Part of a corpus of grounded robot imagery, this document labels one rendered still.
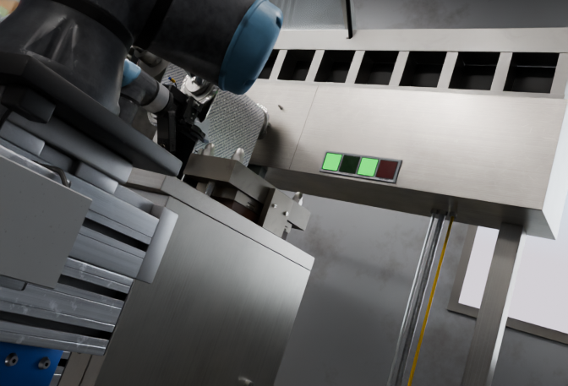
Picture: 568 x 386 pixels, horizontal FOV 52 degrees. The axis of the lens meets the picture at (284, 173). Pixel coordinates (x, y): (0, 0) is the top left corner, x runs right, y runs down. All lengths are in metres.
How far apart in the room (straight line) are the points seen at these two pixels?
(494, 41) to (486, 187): 0.44
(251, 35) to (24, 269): 0.36
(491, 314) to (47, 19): 1.33
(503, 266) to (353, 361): 1.84
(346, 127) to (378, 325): 1.77
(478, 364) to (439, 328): 1.67
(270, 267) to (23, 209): 1.18
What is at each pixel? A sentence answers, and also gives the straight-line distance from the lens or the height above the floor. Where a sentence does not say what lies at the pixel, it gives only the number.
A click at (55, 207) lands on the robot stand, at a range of 0.43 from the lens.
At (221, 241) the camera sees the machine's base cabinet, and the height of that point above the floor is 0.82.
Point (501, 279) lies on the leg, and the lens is 1.66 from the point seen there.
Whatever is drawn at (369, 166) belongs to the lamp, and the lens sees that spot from 1.69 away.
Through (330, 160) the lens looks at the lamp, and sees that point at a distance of 1.76.
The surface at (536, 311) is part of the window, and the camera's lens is 3.26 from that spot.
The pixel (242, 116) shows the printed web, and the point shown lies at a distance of 1.77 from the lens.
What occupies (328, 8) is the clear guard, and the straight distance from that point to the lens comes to 2.05.
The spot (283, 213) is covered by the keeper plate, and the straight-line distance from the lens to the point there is 1.62.
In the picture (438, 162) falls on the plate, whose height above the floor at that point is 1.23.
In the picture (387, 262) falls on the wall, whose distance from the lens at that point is 3.42.
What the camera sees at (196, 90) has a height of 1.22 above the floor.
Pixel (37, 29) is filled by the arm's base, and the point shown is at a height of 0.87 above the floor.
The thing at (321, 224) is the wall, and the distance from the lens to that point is 3.59.
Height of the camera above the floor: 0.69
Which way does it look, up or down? 14 degrees up
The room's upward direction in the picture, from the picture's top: 19 degrees clockwise
